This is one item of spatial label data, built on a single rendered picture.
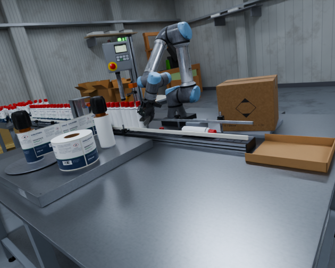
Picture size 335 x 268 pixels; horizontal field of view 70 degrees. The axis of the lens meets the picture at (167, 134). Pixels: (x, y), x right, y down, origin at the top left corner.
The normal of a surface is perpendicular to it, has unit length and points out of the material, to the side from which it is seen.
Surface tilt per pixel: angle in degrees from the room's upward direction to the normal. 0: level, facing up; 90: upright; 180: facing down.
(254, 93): 90
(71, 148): 90
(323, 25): 90
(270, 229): 0
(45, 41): 90
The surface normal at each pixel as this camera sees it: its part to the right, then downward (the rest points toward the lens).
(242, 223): -0.16, -0.94
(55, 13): 0.67, 0.11
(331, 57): -0.72, 0.32
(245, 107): -0.47, 0.33
